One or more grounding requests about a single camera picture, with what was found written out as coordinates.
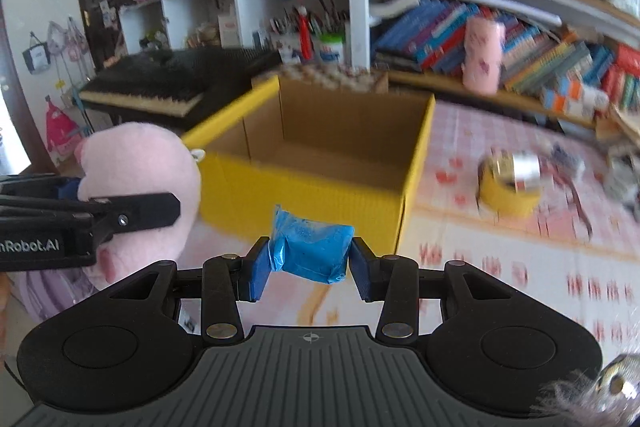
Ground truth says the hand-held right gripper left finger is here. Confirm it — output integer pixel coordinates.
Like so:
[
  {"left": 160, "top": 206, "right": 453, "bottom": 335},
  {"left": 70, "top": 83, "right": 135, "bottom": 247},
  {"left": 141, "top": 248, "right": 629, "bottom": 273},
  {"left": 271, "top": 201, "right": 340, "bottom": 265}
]
[{"left": 102, "top": 237, "right": 274, "bottom": 342}]

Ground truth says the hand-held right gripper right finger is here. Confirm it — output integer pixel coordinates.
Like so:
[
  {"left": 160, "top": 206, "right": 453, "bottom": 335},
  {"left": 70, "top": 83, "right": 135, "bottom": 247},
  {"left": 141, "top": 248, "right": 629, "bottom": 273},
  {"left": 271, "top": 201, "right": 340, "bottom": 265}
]
[{"left": 350, "top": 238, "right": 522, "bottom": 342}]

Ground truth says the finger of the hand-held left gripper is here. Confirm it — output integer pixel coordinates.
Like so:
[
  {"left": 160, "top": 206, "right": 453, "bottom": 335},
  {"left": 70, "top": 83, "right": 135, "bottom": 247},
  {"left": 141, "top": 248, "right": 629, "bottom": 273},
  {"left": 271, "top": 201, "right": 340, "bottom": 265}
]
[
  {"left": 0, "top": 175, "right": 82, "bottom": 200},
  {"left": 0, "top": 193, "right": 181, "bottom": 254}
]

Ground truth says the pink plush toy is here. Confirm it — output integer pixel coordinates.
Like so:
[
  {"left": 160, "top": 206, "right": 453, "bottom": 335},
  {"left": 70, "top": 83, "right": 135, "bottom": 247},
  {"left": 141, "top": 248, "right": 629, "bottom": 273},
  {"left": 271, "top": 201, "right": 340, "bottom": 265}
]
[{"left": 75, "top": 122, "right": 203, "bottom": 293}]

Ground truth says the blue packet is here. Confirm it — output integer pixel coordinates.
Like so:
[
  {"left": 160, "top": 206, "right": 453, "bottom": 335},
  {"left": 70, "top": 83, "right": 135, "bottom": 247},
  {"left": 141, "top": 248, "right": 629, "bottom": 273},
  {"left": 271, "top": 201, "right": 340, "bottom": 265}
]
[{"left": 270, "top": 205, "right": 355, "bottom": 285}]

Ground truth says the yellow cardboard box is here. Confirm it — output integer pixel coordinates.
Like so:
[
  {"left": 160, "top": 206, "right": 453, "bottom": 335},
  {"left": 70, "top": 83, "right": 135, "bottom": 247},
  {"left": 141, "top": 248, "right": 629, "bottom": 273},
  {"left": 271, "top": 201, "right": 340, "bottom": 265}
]
[{"left": 181, "top": 74, "right": 436, "bottom": 255}]

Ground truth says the yellow tape roll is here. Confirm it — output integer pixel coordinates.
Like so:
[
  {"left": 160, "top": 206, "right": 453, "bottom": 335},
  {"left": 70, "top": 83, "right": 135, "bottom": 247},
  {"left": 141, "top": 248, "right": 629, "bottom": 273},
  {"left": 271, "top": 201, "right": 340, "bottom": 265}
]
[{"left": 477, "top": 151, "right": 545, "bottom": 219}]

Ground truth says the pink checked cloth desktop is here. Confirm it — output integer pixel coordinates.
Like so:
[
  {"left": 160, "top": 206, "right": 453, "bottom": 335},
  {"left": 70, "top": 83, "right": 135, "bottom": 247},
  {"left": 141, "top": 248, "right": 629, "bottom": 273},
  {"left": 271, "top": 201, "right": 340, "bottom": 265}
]
[{"left": 177, "top": 97, "right": 640, "bottom": 378}]

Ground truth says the lilac checked cloth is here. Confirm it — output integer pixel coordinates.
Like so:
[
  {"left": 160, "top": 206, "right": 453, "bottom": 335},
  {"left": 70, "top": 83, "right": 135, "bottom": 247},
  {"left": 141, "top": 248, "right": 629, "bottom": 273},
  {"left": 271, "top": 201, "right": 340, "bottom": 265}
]
[{"left": 14, "top": 268, "right": 100, "bottom": 324}]

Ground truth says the hanging tote bag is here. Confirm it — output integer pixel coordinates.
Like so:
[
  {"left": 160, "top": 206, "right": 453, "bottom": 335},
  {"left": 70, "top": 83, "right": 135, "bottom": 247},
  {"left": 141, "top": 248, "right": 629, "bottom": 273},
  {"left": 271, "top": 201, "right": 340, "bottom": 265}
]
[{"left": 22, "top": 32, "right": 53, "bottom": 75}]

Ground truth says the black electronic keyboard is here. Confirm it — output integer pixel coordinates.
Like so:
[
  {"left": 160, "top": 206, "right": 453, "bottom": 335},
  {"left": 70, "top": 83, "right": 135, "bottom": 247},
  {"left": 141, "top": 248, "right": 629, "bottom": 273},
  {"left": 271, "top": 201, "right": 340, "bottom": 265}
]
[{"left": 77, "top": 47, "right": 283, "bottom": 132}]

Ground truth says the white box red label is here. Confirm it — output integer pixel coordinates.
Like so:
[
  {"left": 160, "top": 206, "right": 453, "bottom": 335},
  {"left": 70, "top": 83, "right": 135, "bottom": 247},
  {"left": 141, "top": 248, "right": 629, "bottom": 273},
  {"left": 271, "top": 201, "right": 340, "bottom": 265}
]
[{"left": 218, "top": 14, "right": 241, "bottom": 48}]

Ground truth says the wooden chessboard box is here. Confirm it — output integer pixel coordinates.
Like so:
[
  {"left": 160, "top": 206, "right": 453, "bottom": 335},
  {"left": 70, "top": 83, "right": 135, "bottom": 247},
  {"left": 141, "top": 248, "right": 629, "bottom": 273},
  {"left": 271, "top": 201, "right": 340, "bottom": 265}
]
[{"left": 250, "top": 64, "right": 390, "bottom": 94}]

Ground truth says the white shelf unit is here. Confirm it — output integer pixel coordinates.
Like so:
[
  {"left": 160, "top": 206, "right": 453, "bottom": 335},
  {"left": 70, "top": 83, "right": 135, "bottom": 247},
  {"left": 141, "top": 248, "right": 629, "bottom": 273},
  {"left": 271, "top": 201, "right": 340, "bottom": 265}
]
[{"left": 118, "top": 0, "right": 381, "bottom": 72}]

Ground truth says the white pen cup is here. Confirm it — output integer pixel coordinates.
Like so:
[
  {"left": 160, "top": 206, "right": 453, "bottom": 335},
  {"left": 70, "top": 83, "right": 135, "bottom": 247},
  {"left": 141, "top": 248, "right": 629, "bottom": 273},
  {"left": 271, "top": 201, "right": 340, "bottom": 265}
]
[{"left": 272, "top": 32, "right": 301, "bottom": 64}]

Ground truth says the white jar blue label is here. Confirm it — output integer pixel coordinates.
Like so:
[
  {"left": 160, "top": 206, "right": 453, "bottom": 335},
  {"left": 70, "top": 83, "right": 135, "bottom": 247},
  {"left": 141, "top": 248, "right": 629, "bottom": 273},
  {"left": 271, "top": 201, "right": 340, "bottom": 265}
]
[{"left": 314, "top": 34, "right": 347, "bottom": 66}]

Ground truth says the white and black tube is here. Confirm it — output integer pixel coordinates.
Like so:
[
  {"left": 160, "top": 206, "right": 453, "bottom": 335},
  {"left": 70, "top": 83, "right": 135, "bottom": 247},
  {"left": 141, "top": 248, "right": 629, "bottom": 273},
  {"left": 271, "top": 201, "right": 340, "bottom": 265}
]
[{"left": 548, "top": 144, "right": 586, "bottom": 180}]

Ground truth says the tall red bottle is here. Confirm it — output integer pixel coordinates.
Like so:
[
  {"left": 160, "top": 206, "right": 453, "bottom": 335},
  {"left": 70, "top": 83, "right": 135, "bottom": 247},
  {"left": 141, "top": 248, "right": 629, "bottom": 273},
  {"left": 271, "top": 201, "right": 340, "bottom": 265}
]
[{"left": 296, "top": 7, "right": 314, "bottom": 60}]

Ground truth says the grey fluffy object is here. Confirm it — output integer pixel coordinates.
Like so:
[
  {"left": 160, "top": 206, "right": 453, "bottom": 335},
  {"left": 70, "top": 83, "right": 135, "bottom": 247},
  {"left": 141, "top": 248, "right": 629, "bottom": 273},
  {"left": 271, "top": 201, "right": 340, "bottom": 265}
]
[{"left": 537, "top": 353, "right": 640, "bottom": 427}]

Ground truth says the pink printed cup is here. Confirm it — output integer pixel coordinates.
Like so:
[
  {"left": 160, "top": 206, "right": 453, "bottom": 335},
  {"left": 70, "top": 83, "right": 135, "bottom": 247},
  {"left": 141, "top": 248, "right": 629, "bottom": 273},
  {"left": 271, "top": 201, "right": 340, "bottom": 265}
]
[{"left": 461, "top": 17, "right": 506, "bottom": 96}]

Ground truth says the stack of orange white cartons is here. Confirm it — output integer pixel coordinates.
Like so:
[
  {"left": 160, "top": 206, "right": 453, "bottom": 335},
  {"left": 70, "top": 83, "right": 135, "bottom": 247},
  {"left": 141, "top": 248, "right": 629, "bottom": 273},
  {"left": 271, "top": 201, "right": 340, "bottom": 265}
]
[{"left": 542, "top": 82, "right": 608, "bottom": 118}]

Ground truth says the pile of papers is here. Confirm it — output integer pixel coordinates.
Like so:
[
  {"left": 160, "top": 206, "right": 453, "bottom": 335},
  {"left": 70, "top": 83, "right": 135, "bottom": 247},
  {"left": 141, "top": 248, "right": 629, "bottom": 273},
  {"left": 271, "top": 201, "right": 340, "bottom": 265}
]
[{"left": 595, "top": 104, "right": 640, "bottom": 218}]

